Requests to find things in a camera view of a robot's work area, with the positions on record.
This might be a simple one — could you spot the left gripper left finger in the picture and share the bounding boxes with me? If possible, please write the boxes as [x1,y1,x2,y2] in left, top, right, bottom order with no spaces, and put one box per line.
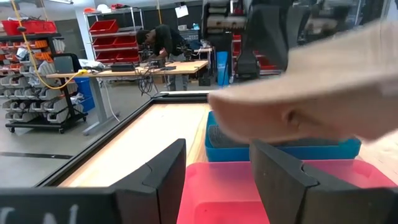
[111,138,188,224]

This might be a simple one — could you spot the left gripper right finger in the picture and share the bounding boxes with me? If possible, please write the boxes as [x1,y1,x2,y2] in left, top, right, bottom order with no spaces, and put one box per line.
[249,139,359,224]

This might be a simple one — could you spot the dark grey baseball cap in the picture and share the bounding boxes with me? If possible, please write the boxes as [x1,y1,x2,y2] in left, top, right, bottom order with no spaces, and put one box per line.
[207,124,343,149]

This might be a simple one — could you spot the tan baseball cap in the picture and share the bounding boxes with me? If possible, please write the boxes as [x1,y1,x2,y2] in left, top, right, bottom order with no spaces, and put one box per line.
[207,18,398,144]

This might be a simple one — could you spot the pink translucent plastic bin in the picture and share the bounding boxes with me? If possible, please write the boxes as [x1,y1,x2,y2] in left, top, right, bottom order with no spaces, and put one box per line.
[176,159,398,224]

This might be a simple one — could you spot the blue plastic bin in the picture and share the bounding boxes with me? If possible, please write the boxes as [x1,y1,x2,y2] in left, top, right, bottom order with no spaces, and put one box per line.
[204,110,363,163]

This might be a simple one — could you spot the blue tub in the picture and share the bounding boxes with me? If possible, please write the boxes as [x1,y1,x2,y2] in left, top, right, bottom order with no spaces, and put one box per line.
[73,77,96,113]

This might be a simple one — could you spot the wooden work table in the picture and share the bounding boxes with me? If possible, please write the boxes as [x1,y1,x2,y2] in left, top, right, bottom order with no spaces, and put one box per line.
[46,60,209,136]

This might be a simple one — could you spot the flat black box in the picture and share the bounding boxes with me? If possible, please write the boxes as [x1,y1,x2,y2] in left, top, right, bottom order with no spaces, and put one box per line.
[110,63,137,73]

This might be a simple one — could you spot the tall blue container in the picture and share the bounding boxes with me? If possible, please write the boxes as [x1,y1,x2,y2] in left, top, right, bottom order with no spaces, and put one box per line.
[216,51,230,88]

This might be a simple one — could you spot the red storage bin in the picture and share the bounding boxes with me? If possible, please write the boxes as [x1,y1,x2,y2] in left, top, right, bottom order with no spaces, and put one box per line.
[89,19,119,35]
[95,49,141,63]
[92,35,139,49]

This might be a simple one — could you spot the white cloth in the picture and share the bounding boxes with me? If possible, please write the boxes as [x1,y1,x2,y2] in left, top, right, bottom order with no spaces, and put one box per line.
[78,58,106,70]

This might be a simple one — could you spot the rolling rack of grey bins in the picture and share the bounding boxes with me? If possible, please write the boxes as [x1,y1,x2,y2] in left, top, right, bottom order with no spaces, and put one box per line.
[0,32,88,134]

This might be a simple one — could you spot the person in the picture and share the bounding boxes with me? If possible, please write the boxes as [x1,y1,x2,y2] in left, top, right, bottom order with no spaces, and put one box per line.
[136,24,191,92]

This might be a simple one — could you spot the black grey monitor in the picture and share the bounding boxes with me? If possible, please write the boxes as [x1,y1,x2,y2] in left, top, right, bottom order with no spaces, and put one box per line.
[52,52,83,75]

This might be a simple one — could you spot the black storage shelf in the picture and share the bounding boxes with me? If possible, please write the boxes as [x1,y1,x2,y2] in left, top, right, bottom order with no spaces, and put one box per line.
[202,0,249,79]

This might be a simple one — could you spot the white paper sheet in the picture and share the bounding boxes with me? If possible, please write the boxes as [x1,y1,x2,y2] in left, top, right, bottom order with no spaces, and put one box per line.
[175,4,190,19]

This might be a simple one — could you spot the red crate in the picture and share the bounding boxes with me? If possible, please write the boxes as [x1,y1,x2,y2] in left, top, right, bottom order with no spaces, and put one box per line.
[1,19,58,36]

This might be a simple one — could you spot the black aluminium rig frame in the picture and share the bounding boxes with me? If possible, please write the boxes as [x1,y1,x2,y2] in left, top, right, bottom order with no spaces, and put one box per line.
[35,90,213,189]

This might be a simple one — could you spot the black hanging cable bundle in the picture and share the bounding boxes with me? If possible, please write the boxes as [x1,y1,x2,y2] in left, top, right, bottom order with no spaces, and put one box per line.
[136,66,157,96]

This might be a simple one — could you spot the metal wire shelf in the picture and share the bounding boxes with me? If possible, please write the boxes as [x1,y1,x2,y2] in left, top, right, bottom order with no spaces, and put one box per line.
[83,6,146,65]

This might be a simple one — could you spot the yellow cable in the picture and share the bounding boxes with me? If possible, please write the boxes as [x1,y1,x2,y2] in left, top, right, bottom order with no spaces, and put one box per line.
[11,0,90,91]

